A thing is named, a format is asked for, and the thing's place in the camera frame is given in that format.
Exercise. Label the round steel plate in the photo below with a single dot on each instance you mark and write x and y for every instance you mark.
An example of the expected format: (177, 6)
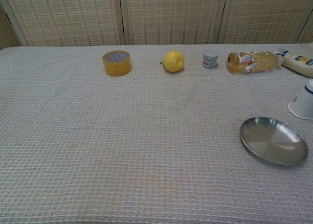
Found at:
(271, 141)

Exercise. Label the cream mayonnaise squeeze bottle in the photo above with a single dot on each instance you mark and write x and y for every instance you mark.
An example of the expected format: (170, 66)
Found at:
(297, 62)

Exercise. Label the white waffle tablecloth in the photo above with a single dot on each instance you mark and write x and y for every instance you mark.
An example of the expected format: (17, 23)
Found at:
(122, 136)

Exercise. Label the yellow plastic fruit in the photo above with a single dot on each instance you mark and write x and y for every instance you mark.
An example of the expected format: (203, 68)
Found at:
(172, 61)

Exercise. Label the white paper cup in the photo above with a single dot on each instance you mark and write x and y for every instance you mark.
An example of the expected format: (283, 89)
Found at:
(302, 104)

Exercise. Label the yellow clear tape roll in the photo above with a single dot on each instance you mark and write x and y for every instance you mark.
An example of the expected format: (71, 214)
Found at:
(117, 67)

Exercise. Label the yellow juice bottle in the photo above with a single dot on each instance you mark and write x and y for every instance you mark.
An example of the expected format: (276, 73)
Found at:
(254, 62)

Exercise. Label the small grey lidded jar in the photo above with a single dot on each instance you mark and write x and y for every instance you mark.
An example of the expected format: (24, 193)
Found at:
(210, 61)

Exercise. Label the woven bamboo screen panel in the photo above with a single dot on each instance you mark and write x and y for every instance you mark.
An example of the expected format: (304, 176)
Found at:
(264, 16)
(171, 16)
(66, 16)
(308, 33)
(7, 35)

